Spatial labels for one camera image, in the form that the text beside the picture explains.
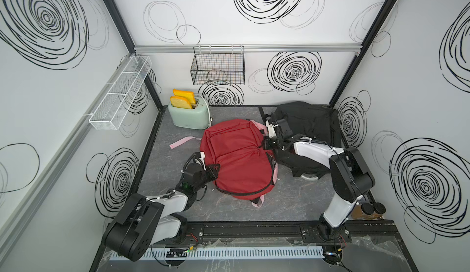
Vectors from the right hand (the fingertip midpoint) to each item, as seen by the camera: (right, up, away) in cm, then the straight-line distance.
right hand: (264, 141), depth 94 cm
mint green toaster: (-41, +16, +6) cm, 44 cm away
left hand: (-23, -11, -7) cm, 26 cm away
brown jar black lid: (+37, -25, -23) cm, 50 cm away
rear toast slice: (-40, +24, +3) cm, 47 cm away
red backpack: (-9, -11, -9) cm, 17 cm away
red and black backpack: (+29, +11, +8) cm, 32 cm away
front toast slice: (-44, +20, +1) cm, 48 cm away
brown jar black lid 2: (+42, -25, -23) cm, 54 cm away
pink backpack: (-4, -25, -14) cm, 29 cm away
